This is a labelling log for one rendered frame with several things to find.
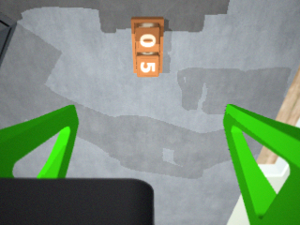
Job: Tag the brown number cube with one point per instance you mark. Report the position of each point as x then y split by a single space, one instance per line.
147 37
147 64

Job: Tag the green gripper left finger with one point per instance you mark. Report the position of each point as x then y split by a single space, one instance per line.
19 140

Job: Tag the orange rectangular tray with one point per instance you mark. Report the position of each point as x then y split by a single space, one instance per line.
134 21

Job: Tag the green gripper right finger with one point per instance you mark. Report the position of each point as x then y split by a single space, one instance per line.
263 205

